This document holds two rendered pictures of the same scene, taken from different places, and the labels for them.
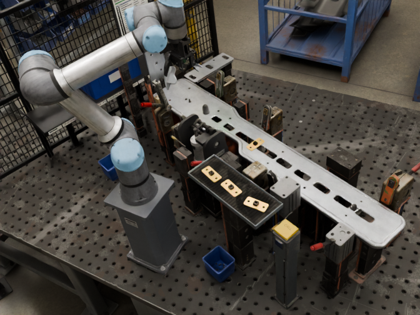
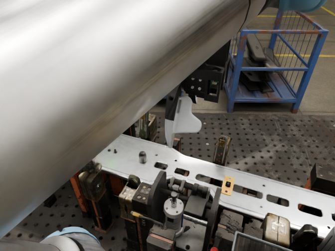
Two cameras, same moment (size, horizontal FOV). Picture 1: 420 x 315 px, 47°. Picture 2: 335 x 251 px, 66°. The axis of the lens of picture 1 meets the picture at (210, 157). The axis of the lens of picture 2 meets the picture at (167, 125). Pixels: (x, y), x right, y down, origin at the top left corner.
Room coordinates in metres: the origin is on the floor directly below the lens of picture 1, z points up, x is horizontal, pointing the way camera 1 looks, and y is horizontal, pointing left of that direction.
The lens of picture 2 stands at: (1.19, 0.30, 1.75)
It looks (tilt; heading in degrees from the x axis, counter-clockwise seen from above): 39 degrees down; 326
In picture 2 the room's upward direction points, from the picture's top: straight up
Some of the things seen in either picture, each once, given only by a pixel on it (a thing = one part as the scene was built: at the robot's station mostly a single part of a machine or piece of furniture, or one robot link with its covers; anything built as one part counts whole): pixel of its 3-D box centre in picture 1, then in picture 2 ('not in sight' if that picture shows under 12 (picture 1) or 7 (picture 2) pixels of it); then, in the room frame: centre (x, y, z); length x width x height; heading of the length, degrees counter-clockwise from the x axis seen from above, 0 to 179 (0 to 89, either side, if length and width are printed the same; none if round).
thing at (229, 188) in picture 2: (255, 143); (228, 184); (1.55, -0.21, 1.01); 0.08 x 0.04 x 0.01; 124
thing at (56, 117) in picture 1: (110, 84); not in sight; (2.18, 0.47, 1.02); 0.90 x 0.22 x 0.03; 125
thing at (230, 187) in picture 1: (230, 187); not in sight; (1.18, -0.06, 1.17); 0.08 x 0.04 x 0.01; 30
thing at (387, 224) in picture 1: (259, 146); (233, 186); (1.54, -0.23, 1.00); 1.38 x 0.22 x 0.02; 35
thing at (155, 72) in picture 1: (154, 53); not in sight; (2.16, 0.20, 1.17); 0.12 x 0.01 x 0.34; 125
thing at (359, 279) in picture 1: (371, 247); not in sight; (1.04, -0.57, 0.84); 0.18 x 0.06 x 0.29; 125
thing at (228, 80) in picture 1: (229, 106); (150, 146); (2.01, -0.15, 0.87); 0.12 x 0.09 x 0.35; 125
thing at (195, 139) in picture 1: (207, 166); (182, 234); (1.52, 0.02, 0.94); 0.18 x 0.13 x 0.49; 35
